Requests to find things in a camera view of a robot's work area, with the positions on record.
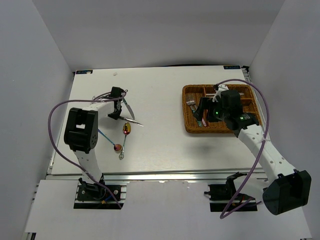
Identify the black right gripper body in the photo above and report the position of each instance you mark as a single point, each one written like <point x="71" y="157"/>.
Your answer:
<point x="217" y="114"/>

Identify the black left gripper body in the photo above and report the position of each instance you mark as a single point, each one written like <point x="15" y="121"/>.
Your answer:
<point x="116" y="115"/>

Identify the teal handled knife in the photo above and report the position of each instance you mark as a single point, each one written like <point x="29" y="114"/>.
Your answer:
<point x="128" y="107"/>

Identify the white chopstick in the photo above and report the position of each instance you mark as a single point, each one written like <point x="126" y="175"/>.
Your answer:
<point x="213" y="94"/>

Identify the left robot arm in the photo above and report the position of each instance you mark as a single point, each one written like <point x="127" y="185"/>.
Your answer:
<point x="81" y="135"/>

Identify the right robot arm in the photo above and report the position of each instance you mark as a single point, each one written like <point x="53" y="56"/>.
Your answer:
<point x="286" y="187"/>

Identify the brown wicker cutlery basket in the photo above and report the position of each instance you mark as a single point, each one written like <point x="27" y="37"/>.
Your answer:
<point x="248" y="102"/>

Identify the gold iridescent spoon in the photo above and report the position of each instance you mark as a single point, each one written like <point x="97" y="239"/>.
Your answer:
<point x="126" y="131"/>

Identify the table logo sticker right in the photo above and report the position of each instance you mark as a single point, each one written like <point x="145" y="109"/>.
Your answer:
<point x="231" y="67"/>

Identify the table logo sticker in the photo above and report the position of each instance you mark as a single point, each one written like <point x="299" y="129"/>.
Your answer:
<point x="231" y="67"/>
<point x="83" y="72"/>

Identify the table logo sticker left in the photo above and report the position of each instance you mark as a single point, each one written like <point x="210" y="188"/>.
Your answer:
<point x="83" y="72"/>

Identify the small rainbow spoon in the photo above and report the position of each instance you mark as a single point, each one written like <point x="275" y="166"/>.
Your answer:
<point x="116" y="147"/>

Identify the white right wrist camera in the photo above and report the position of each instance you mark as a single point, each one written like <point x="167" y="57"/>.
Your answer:
<point x="219" y="88"/>

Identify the aluminium table frame rail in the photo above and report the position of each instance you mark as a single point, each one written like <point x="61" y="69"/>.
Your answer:
<point x="164" y="175"/>

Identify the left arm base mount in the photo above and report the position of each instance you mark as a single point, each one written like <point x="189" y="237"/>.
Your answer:
<point x="90" y="196"/>

